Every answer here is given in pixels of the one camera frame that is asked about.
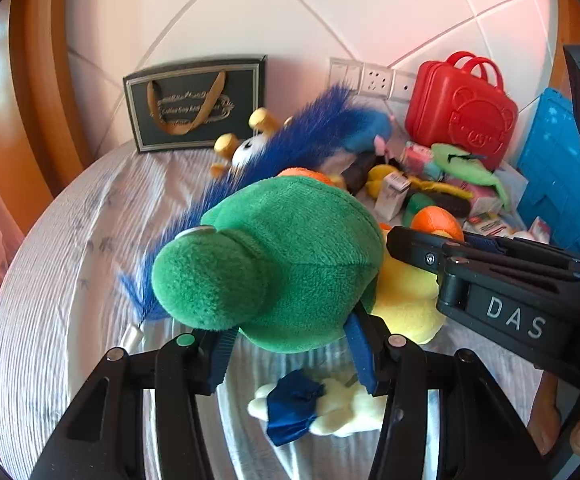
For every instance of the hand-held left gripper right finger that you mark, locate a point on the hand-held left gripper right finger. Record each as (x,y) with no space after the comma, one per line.
(360,350)

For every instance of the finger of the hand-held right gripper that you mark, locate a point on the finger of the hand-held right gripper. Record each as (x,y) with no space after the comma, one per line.
(485,242)
(420,250)

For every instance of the yellow green duck plush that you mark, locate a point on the yellow green duck plush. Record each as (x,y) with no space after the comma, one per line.
(280,240)

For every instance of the blue plastic crate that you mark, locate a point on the blue plastic crate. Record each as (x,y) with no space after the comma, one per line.
(555,170)

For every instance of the pig plush with blue shirt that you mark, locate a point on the pig plush with blue shirt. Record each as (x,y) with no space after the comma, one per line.
(365,132)

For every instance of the red toy suitcase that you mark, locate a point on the red toy suitcase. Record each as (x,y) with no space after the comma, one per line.
(450,105)

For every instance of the white red box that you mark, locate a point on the white red box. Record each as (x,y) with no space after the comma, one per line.
(392,195)

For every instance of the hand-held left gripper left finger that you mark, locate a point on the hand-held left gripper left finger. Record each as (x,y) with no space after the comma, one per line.
(219,360)

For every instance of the green ball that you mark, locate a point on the green ball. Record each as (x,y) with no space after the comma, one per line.
(417,205)

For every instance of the brown yellow giraffe plush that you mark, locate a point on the brown yellow giraffe plush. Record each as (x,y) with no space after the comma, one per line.
(229,145)

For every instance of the person's right hand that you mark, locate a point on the person's right hand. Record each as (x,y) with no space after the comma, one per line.
(542,420)

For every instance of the small pink box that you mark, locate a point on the small pink box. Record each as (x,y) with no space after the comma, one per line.
(420,160)

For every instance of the dark gift bag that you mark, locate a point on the dark gift bag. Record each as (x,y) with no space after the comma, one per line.
(240,110)

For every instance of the white wall power socket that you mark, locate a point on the white wall power socket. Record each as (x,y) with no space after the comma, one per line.
(377,81)

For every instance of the green plush eye mask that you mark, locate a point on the green plush eye mask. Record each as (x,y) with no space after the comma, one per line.
(465,170)

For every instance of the blue feather duster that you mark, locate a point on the blue feather duster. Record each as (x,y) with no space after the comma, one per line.
(270,155)

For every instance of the white green red packet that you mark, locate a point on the white green red packet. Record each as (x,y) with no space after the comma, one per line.
(540,230)

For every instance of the green white box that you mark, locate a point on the green white box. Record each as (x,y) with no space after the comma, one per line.
(490,225)

